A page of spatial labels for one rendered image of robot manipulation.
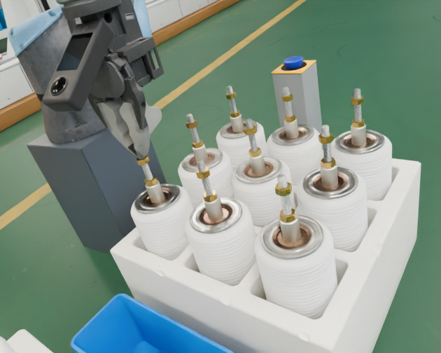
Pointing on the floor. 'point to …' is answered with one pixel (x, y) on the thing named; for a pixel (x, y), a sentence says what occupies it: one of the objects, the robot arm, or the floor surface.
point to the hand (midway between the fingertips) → (135, 150)
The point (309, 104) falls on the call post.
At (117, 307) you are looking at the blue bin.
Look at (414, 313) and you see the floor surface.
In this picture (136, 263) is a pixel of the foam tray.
